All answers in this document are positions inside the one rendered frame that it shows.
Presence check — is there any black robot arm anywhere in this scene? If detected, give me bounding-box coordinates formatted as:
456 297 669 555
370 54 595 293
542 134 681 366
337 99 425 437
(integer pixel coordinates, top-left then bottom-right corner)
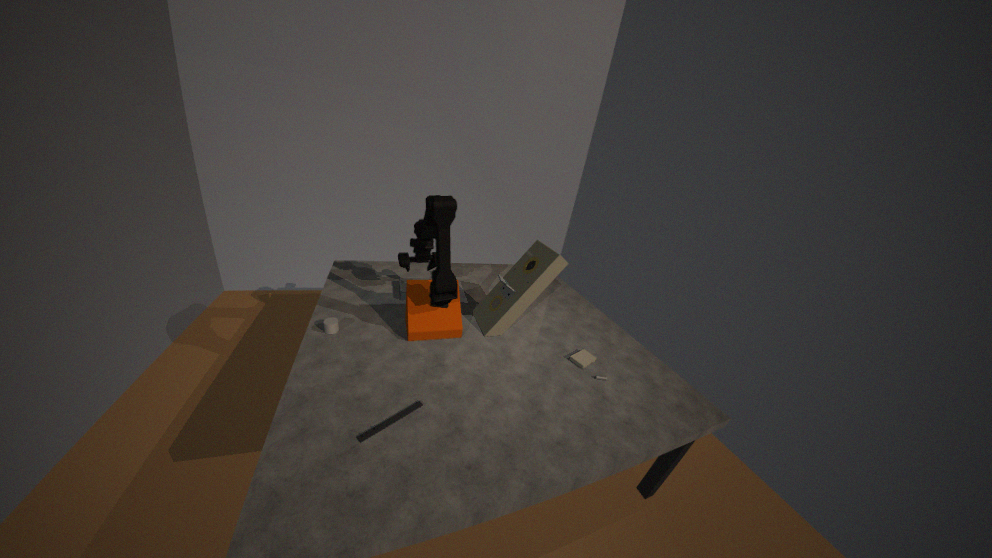
410 195 457 308

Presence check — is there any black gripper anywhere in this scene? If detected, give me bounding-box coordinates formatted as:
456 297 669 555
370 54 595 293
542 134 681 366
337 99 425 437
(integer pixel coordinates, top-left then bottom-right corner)
398 244 436 272

